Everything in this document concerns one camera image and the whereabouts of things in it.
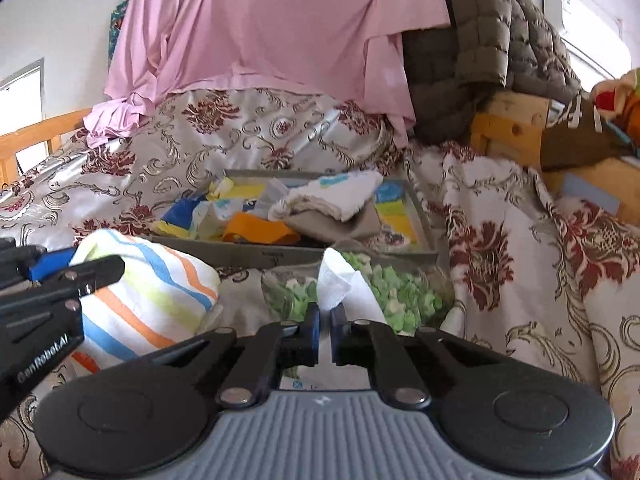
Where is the green white patterned cloth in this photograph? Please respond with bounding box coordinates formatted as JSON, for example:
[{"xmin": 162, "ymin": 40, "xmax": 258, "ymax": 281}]
[{"xmin": 260, "ymin": 252, "xmax": 454, "ymax": 337}]

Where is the colourful patterned blanket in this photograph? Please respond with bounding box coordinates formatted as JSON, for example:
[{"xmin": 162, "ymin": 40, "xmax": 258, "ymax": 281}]
[{"xmin": 590, "ymin": 67, "xmax": 640, "ymax": 151}]

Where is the grey face mask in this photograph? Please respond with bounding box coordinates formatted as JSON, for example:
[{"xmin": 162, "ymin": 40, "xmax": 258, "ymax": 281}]
[{"xmin": 252, "ymin": 179, "xmax": 293, "ymax": 217}]

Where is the wooden bed rail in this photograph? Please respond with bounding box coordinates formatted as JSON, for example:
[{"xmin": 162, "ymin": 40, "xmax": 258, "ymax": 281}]
[{"xmin": 0, "ymin": 107, "xmax": 96, "ymax": 186}]

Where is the white knit cloth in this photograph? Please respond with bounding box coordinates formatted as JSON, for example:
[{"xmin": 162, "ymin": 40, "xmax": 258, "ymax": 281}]
[{"xmin": 267, "ymin": 170, "xmax": 385, "ymax": 223}]

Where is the white paper tissue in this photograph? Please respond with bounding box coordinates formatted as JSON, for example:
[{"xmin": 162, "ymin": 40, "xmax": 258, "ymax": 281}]
[{"xmin": 317, "ymin": 248, "xmax": 387, "ymax": 323}]

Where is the striped white cloth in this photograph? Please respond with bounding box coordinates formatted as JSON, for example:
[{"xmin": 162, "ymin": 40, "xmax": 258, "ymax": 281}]
[{"xmin": 69, "ymin": 229, "xmax": 222, "ymax": 372}]

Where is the light blue sheet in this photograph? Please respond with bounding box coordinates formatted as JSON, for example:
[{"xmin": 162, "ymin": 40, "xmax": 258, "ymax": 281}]
[{"xmin": 560, "ymin": 172, "xmax": 621, "ymax": 216}]

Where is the cartoon picture box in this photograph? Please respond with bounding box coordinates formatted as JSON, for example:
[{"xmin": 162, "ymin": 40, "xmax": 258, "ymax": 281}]
[{"xmin": 137, "ymin": 169, "xmax": 439, "ymax": 267}]

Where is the pink hanging sheet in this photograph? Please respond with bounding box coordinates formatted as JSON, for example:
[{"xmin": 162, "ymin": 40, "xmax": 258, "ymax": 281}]
[{"xmin": 82, "ymin": 0, "xmax": 453, "ymax": 148}]

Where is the white air conditioner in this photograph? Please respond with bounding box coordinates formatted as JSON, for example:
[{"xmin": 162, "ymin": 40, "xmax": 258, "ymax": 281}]
[{"xmin": 542, "ymin": 0, "xmax": 625, "ymax": 43}]

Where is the brown quilted jacket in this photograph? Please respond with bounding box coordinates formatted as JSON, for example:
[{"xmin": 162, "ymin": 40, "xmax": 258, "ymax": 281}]
[{"xmin": 402, "ymin": 0, "xmax": 583, "ymax": 143}]

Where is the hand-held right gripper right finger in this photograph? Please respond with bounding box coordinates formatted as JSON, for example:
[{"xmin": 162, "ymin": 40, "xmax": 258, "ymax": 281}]
[{"xmin": 330, "ymin": 305, "xmax": 506, "ymax": 408}]

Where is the wooden bunk bed frame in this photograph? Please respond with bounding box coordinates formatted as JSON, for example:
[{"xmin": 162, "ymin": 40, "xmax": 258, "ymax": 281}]
[{"xmin": 470, "ymin": 91, "xmax": 640, "ymax": 226}]

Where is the cartoon print towel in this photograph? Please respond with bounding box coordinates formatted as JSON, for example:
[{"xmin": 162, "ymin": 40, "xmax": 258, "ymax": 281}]
[{"xmin": 160, "ymin": 177, "xmax": 417, "ymax": 247}]

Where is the brown printed cloth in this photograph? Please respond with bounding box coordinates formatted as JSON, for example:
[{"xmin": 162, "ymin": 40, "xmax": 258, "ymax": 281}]
[{"xmin": 540, "ymin": 95, "xmax": 636, "ymax": 171}]

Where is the wall poster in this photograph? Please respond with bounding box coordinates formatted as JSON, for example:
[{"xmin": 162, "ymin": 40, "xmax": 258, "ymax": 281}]
[{"xmin": 107, "ymin": 0, "xmax": 130, "ymax": 68}]

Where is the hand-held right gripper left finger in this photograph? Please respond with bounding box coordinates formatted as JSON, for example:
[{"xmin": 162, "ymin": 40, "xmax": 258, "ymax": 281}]
[{"xmin": 142, "ymin": 304, "xmax": 321, "ymax": 408}]

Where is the floral bed blanket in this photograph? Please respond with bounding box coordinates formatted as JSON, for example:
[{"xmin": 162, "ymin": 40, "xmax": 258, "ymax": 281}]
[{"xmin": 0, "ymin": 87, "xmax": 640, "ymax": 480}]

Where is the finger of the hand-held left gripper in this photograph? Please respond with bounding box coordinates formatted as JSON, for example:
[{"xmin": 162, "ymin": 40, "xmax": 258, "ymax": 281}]
[
  {"xmin": 0, "ymin": 255, "xmax": 127, "ymax": 334},
  {"xmin": 0, "ymin": 236, "xmax": 77, "ymax": 289}
]

